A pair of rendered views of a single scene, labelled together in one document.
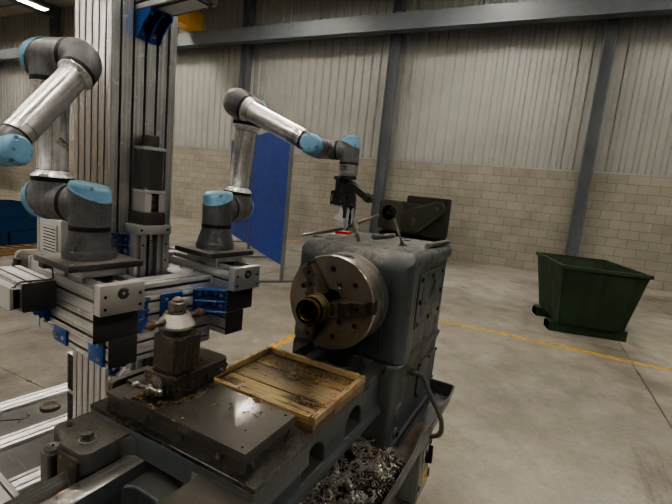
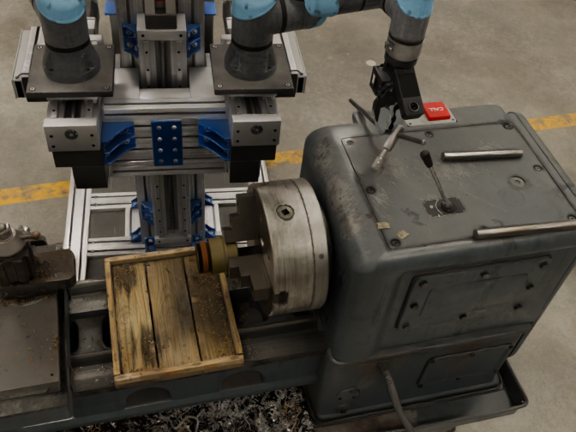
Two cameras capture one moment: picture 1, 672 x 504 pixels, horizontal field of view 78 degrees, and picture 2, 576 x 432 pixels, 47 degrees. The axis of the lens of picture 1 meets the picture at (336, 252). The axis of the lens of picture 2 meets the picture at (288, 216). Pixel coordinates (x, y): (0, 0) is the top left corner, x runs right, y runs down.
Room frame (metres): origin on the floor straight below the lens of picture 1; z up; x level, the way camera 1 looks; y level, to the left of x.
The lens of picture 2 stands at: (0.64, -0.71, 2.29)
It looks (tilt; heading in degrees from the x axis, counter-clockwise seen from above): 47 degrees down; 43
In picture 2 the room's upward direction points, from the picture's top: 8 degrees clockwise
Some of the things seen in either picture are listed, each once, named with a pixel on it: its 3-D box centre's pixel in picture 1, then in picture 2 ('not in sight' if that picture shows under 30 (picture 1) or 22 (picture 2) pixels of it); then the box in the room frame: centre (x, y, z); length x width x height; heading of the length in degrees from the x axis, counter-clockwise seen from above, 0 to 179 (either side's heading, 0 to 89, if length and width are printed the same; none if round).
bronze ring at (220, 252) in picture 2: (314, 308); (217, 255); (1.24, 0.05, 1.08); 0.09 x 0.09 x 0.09; 63
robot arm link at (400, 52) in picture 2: (347, 170); (402, 45); (1.67, -0.02, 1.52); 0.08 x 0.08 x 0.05
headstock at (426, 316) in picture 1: (377, 286); (429, 225); (1.73, -0.19, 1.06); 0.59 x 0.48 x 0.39; 153
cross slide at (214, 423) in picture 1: (192, 408); (21, 311); (0.84, 0.27, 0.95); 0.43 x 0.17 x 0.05; 63
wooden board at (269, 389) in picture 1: (287, 382); (171, 310); (1.13, 0.10, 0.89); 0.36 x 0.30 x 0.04; 63
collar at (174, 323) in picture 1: (176, 318); (4, 239); (0.87, 0.33, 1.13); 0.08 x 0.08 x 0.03
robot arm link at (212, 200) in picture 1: (218, 207); (255, 13); (1.70, 0.49, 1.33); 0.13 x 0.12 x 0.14; 162
